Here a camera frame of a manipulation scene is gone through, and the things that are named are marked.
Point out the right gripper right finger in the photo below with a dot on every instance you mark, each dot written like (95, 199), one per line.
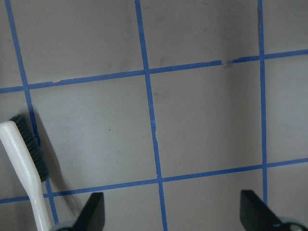
(256, 216)

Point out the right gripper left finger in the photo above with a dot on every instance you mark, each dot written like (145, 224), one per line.
(92, 216)

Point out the white hand brush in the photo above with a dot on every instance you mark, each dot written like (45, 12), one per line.
(28, 161)

